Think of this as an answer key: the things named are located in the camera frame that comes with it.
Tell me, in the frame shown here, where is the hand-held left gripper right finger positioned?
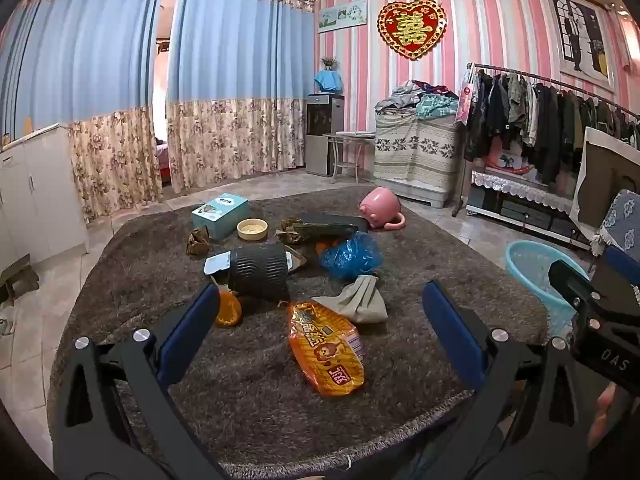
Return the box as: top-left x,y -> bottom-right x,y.
421,280 -> 588,480

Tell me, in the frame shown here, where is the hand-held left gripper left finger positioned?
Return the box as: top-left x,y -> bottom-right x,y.
52,282 -> 226,480

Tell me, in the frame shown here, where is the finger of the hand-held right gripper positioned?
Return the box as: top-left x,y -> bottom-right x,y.
548,259 -> 608,328
602,246 -> 640,311

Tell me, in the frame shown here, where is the light blue plastic basket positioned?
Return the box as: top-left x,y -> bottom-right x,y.
505,240 -> 591,333

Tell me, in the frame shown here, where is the brown paper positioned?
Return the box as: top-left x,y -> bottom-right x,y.
275,217 -> 306,246
186,227 -> 213,256

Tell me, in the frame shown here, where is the orange snack packet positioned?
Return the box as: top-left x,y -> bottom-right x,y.
286,301 -> 366,398

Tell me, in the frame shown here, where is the person's right hand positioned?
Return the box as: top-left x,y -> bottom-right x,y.
587,382 -> 632,453

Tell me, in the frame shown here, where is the blue patterned fringed cloth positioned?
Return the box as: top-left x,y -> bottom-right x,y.
590,190 -> 640,263

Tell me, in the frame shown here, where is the orange plastic wrapper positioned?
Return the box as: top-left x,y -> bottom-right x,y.
214,290 -> 244,328

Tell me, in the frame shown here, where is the small white packet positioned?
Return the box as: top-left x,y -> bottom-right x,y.
204,254 -> 232,277

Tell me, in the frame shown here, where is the black ribbed cylinder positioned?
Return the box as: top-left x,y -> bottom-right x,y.
227,244 -> 291,302

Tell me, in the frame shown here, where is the grey cloth pouch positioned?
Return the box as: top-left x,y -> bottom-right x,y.
312,275 -> 389,323

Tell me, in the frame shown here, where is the cream framed brown panel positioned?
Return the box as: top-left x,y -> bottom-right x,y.
570,127 -> 640,241

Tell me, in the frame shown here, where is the low shelf with lace cloth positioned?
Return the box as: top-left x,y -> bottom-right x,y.
466,167 -> 596,251

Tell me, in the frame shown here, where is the cream ridged bowl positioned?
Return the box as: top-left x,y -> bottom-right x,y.
236,218 -> 271,241

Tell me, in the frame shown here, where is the teal cardboard box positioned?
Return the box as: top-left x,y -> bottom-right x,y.
191,193 -> 250,240

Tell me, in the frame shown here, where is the blue plastic bag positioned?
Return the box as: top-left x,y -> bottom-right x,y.
320,231 -> 385,282

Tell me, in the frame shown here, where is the pink pig toy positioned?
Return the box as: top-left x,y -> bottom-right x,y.
358,186 -> 406,232

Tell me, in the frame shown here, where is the camouflage pattern packet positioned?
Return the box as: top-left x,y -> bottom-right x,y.
287,225 -> 362,247

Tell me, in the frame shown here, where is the black flat case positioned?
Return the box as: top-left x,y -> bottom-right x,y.
300,212 -> 369,233

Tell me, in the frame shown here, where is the small wooden stool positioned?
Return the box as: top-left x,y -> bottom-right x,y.
0,255 -> 41,306

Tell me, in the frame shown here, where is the row of hanging clothes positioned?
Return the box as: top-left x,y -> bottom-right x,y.
462,70 -> 640,186

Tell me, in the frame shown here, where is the patterned cloth covered cabinet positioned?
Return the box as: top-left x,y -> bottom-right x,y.
374,110 -> 463,210

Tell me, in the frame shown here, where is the white cabinet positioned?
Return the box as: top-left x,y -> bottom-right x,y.
0,125 -> 91,266

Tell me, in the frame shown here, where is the pink hanging bag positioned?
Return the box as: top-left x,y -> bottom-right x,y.
455,70 -> 476,123

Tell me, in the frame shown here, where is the small round side table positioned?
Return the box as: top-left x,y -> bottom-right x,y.
322,131 -> 376,185

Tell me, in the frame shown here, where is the pile of clothes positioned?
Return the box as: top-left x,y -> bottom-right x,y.
375,79 -> 460,120

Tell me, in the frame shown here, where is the metal clothes rack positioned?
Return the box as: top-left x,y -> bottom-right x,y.
452,62 -> 640,218

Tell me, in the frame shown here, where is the grey water dispenser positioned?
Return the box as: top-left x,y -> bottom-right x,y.
306,93 -> 346,177

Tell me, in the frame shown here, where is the blue cloth cover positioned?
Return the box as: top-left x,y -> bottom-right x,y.
314,70 -> 343,94

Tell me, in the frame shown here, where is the narrow blue floral curtain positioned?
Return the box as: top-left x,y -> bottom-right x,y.
165,0 -> 317,193

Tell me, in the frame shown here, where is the wide blue floral curtain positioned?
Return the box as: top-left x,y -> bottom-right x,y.
0,0 -> 166,223

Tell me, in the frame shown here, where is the wall poster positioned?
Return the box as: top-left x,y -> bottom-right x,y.
547,0 -> 618,92

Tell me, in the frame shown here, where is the red heart wall decoration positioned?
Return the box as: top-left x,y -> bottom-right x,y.
377,0 -> 448,61

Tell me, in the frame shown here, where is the landscape wall picture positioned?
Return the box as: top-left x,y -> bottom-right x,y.
318,0 -> 368,34

